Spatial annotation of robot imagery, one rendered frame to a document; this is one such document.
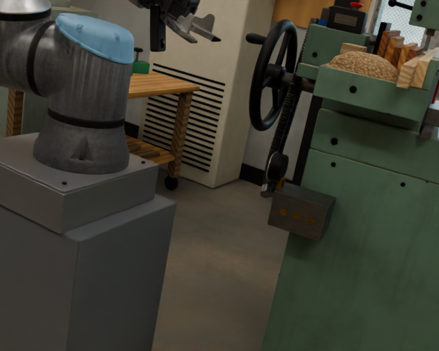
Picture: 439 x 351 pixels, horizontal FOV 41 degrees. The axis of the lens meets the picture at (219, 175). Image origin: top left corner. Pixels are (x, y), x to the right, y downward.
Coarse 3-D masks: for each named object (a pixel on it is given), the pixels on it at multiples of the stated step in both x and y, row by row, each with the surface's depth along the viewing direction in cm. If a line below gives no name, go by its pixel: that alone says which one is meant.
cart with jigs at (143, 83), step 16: (144, 64) 273; (144, 80) 260; (160, 80) 267; (176, 80) 274; (16, 96) 248; (128, 96) 230; (144, 96) 239; (16, 112) 250; (176, 112) 273; (16, 128) 253; (176, 128) 275; (128, 144) 276; (144, 144) 288; (176, 144) 277; (160, 160) 269; (176, 160) 279; (176, 176) 284
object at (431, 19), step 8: (416, 0) 129; (424, 0) 128; (432, 0) 128; (416, 8) 129; (424, 8) 129; (432, 8) 128; (416, 16) 130; (424, 16) 129; (432, 16) 129; (416, 24) 130; (424, 24) 130; (432, 24) 129; (432, 32) 132
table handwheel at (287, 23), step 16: (272, 32) 138; (288, 32) 149; (272, 48) 137; (288, 48) 156; (256, 64) 136; (272, 64) 148; (288, 64) 159; (256, 80) 136; (272, 80) 146; (288, 80) 146; (304, 80) 145; (256, 96) 138; (272, 96) 155; (256, 112) 141; (272, 112) 158; (256, 128) 147
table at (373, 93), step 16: (304, 64) 135; (320, 80) 113; (336, 80) 112; (352, 80) 111; (368, 80) 110; (384, 80) 109; (320, 96) 114; (336, 96) 113; (352, 96) 112; (368, 96) 110; (384, 96) 109; (400, 96) 108; (416, 96) 107; (432, 96) 134; (384, 112) 110; (400, 112) 109; (416, 112) 108
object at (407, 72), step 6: (420, 54) 134; (414, 60) 115; (402, 66) 102; (408, 66) 101; (414, 66) 102; (402, 72) 102; (408, 72) 101; (414, 72) 106; (402, 78) 102; (408, 78) 102; (396, 84) 103; (402, 84) 102; (408, 84) 102
